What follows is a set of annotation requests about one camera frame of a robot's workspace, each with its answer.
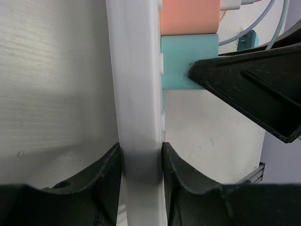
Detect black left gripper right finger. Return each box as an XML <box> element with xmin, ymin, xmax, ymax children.
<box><xmin>162</xmin><ymin>142</ymin><xmax>301</xmax><ymax>226</ymax></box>

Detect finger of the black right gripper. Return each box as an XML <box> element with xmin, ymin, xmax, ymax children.
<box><xmin>188</xmin><ymin>45</ymin><xmax>301</xmax><ymax>143</ymax></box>
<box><xmin>218</xmin><ymin>20</ymin><xmax>301</xmax><ymax>57</ymax></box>

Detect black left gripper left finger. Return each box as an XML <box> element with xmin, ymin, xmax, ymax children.
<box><xmin>0</xmin><ymin>143</ymin><xmax>122</xmax><ymax>226</ymax></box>

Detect dark teal plug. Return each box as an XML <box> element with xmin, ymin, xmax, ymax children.
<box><xmin>237</xmin><ymin>30</ymin><xmax>259</xmax><ymax>51</ymax></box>

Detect white power strip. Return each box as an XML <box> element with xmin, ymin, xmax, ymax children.
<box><xmin>106</xmin><ymin>0</ymin><xmax>167</xmax><ymax>226</ymax></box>

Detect salmon pink plug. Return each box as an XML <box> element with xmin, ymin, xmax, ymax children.
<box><xmin>160</xmin><ymin>0</ymin><xmax>220</xmax><ymax>36</ymax></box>

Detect aluminium mounting rail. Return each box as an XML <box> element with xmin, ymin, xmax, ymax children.
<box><xmin>237</xmin><ymin>162</ymin><xmax>265</xmax><ymax>184</ymax></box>

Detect thin coloured charger cables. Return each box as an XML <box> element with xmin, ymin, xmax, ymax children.
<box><xmin>217</xmin><ymin>0</ymin><xmax>290</xmax><ymax>51</ymax></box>

